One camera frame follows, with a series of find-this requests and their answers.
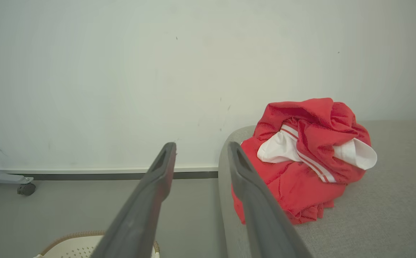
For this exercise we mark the grey wheeled stand leg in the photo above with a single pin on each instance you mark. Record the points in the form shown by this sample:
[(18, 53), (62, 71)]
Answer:
[(4, 175)]

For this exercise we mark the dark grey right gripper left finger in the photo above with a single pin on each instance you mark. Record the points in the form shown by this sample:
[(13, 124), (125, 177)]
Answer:
[(140, 211)]

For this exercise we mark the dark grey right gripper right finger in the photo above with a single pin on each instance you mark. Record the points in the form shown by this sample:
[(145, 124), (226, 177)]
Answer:
[(265, 218)]

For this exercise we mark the white perforated laundry basket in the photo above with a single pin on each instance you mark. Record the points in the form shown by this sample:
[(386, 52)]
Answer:
[(73, 247)]

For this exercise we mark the grey fabric sofa seat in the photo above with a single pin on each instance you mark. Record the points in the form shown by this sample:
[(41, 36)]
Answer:
[(372, 215)]

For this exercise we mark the red and white garment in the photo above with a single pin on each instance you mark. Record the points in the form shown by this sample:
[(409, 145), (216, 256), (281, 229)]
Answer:
[(301, 168)]

